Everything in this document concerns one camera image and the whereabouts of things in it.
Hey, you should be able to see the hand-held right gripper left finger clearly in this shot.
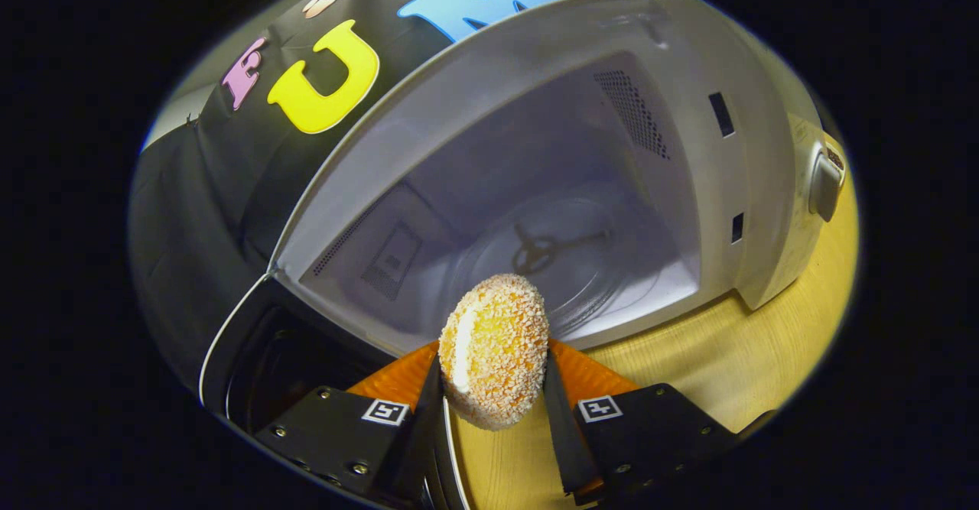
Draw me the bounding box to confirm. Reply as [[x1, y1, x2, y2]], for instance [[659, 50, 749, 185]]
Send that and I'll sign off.
[[255, 341, 447, 508]]

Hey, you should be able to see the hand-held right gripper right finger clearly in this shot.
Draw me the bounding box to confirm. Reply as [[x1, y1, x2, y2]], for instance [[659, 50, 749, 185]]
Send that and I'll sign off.
[[542, 339, 739, 505]]

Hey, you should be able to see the crumb-coated round bread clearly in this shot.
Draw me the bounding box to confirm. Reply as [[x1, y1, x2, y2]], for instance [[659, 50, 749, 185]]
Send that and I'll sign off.
[[438, 273, 550, 431]]

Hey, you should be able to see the white microwave oven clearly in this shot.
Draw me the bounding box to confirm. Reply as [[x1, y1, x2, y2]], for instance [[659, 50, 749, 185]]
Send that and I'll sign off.
[[197, 0, 848, 510]]

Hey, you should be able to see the glass turntable plate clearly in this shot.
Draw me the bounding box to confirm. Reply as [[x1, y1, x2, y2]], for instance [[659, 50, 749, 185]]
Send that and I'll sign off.
[[451, 197, 666, 336]]

